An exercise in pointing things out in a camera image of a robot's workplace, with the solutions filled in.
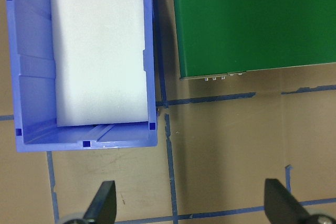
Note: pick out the white foam pad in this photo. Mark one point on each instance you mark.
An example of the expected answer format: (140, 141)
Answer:
(99, 51)

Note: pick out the blue plastic storage bin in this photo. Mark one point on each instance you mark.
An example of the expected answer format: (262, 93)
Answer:
(34, 51)

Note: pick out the green conveyor belt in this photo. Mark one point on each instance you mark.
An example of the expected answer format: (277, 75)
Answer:
(249, 30)

